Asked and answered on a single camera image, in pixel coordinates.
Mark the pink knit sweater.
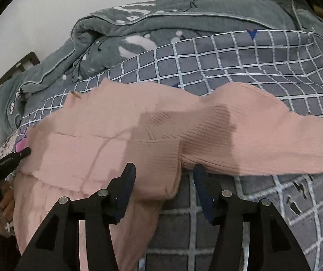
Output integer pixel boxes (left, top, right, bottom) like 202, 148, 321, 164
13, 79, 323, 270

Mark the person's left hand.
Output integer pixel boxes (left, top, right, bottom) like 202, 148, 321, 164
0, 180, 15, 238

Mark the floral bed sheet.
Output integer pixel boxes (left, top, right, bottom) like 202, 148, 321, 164
0, 130, 19, 159

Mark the grey-green floral quilt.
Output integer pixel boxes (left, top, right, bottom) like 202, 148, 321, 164
0, 0, 323, 142

